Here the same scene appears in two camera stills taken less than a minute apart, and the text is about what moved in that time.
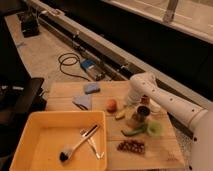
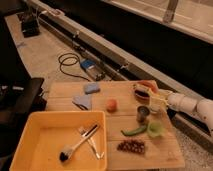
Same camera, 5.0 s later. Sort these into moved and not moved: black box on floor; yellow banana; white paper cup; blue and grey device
Moved: yellow banana
Not moved: black box on floor; blue and grey device; white paper cup
